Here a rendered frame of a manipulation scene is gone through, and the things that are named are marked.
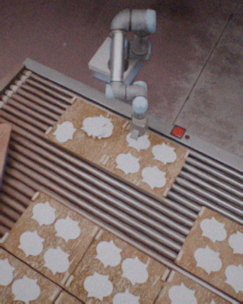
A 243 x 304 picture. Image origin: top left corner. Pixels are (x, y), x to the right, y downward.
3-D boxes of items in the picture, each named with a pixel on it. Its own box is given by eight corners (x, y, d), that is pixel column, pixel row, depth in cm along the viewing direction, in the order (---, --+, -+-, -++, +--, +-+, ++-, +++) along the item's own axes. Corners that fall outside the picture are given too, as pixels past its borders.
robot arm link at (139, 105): (147, 94, 175) (147, 108, 170) (147, 106, 184) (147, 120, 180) (132, 94, 175) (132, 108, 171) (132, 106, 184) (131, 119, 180)
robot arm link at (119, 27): (108, 4, 178) (105, 96, 176) (129, 5, 178) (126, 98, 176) (109, 13, 190) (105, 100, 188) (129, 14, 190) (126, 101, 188)
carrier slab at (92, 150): (76, 98, 227) (76, 96, 225) (130, 124, 216) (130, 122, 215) (45, 137, 212) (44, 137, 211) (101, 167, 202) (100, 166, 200)
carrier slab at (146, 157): (130, 124, 216) (130, 122, 215) (189, 153, 205) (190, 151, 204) (101, 168, 202) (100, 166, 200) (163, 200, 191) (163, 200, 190)
